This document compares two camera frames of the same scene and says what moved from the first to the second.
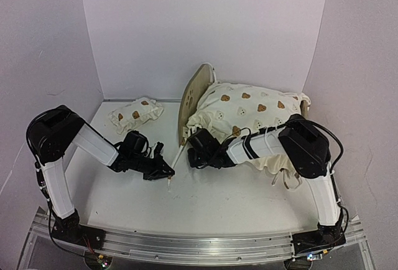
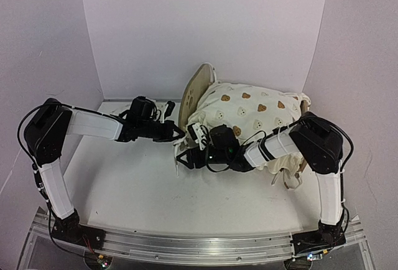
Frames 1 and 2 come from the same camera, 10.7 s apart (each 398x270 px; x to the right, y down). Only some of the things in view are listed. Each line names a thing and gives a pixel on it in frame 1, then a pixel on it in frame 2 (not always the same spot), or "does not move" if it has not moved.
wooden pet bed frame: x=204 y=77 does not move
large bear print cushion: x=232 y=111 does not move
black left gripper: x=157 y=172 to x=170 y=127
